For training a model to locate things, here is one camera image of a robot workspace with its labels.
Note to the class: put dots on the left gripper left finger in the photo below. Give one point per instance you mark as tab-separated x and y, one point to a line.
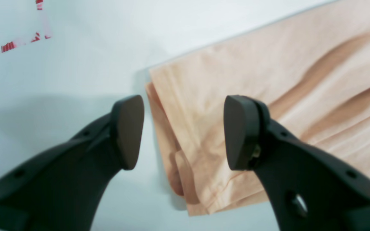
60	189

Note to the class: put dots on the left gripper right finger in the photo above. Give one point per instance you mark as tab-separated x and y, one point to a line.
309	189

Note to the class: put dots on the peach t-shirt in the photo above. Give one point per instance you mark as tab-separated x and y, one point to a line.
312	70

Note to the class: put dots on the red tape rectangle marking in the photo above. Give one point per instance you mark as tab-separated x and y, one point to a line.
23	22

